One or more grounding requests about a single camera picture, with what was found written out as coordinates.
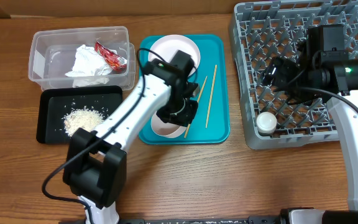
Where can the white napkin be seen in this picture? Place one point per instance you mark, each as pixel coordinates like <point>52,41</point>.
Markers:
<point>89,68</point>

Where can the clear plastic bin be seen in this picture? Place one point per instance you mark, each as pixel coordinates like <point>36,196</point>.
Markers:
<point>67,58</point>

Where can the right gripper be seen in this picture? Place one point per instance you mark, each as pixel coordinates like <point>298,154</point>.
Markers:
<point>283,70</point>

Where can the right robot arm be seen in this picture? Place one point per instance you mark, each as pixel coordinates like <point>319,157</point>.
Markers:
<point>324,70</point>

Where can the wooden chopstick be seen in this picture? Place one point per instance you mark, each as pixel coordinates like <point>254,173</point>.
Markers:
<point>211,95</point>
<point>199,96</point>

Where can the right wooden chopstick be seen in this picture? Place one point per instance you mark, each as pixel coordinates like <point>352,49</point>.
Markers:
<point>211,95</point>

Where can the white round plate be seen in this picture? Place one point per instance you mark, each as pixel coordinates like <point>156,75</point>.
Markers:
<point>167,46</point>

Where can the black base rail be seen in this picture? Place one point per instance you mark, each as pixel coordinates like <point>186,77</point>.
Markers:
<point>249,220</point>

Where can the white paper cup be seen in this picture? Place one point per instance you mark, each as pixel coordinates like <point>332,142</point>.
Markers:
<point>266,123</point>

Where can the teal serving tray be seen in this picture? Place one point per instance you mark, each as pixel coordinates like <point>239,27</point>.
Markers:
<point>212,53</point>

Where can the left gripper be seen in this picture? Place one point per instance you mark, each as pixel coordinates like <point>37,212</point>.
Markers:
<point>184,118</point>

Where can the red snack wrapper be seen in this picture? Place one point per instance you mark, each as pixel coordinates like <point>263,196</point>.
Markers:
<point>115,61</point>

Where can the black plastic tray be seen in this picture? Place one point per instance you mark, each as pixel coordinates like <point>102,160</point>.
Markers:
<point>56,103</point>

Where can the pile of rice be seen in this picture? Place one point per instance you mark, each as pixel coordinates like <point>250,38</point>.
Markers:
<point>81,118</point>

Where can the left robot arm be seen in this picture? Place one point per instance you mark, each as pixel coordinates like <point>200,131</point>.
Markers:
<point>97,159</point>

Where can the left wooden chopstick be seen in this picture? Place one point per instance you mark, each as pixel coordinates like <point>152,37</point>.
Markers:
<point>199,96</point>

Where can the pink bowl with rice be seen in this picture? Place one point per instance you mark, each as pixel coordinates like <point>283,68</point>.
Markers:
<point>167,130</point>

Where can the grey dishwasher rack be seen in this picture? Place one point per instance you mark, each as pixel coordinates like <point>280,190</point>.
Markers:
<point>262,30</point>

